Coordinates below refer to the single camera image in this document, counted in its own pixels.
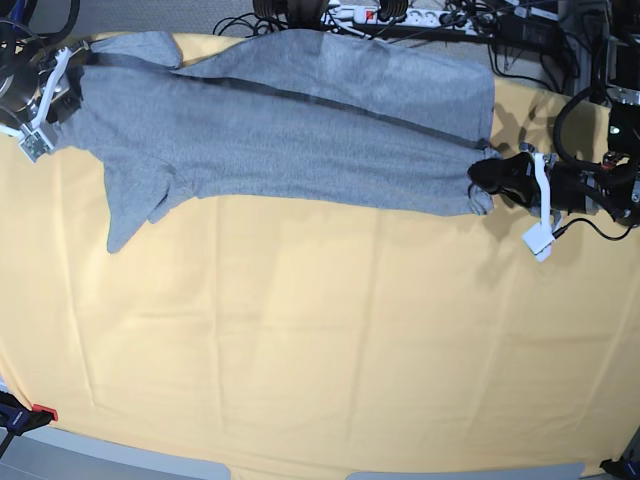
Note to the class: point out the yellow table cloth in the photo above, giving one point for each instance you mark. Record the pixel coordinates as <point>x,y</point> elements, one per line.
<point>290,339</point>

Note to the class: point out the grey t-shirt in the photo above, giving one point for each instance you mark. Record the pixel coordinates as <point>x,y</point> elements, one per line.
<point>295,114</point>

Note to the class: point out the red black clamp left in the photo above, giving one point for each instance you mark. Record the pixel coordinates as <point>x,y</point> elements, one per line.
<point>17,419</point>

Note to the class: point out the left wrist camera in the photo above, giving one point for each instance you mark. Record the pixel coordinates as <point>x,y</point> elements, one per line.
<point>539,240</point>

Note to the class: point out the white power strip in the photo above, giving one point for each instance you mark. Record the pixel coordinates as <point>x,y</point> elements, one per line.
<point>365,20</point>

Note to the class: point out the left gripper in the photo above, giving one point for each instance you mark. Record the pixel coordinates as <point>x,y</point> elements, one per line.
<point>612,187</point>

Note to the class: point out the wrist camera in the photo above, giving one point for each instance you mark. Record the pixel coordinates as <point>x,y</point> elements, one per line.
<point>37,143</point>
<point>539,240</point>

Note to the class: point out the black power adapter box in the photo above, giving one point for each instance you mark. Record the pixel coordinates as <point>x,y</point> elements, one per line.
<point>528,34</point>

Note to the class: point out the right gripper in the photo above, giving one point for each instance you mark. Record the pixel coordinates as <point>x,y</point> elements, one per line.
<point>28,93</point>

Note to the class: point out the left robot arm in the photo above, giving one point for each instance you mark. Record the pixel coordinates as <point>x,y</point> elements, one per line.
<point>623,135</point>

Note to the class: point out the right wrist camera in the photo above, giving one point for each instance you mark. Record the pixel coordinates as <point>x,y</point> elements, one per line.
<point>37,143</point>

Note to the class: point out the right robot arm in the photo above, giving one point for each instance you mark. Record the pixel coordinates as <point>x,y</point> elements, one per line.
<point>20,44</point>

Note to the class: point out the black clamp right corner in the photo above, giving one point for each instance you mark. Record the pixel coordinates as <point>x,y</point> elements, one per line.
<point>623,468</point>

